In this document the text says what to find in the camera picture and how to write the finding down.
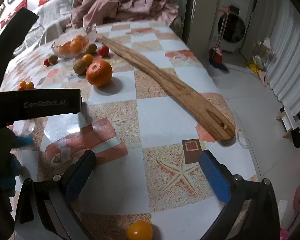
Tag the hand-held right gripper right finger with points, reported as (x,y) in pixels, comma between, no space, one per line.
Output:
(215,177)

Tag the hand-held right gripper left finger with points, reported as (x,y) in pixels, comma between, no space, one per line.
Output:
(80,176)

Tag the small orange-yellow tomato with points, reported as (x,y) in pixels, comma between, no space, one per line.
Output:
(30,85)
(22,83)

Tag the large brown kiwi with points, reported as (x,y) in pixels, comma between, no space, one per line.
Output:
(78,66)

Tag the large orange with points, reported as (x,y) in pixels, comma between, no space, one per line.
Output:
(99,73)

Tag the small orange kumquat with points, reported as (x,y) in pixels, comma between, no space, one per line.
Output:
(88,58)

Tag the yellow tomato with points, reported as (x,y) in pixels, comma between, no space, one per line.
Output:
(139,230)

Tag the person's left forearm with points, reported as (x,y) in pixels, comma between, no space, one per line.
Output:
(23,142)

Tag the small red cherry tomato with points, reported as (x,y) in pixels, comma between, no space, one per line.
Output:
(46,62)
(21,88)

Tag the bag of small tomatoes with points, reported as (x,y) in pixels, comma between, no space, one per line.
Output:
(57,49)

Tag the mandarin orange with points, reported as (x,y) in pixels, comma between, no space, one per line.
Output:
(75,47)
(64,49)
(79,38)

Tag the black sock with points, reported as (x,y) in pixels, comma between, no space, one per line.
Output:
(296,137)

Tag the small wooden stool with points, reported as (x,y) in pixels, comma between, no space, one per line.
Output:
(288,122)

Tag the long wooden board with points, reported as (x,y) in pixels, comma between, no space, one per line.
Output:
(180,87)

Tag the yellow floor item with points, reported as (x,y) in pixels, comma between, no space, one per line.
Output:
(253,67)

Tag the red and blue broom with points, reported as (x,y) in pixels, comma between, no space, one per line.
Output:
(216,55)

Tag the pile of pink clothes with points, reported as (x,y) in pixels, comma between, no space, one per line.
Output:
(120,2)

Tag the clear plastic bags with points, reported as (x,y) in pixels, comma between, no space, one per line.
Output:
(263,52)

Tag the white slatted curtain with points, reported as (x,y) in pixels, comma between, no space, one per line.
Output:
(290,62)

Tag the white washing machine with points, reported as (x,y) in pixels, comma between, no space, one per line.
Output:
(233,30)

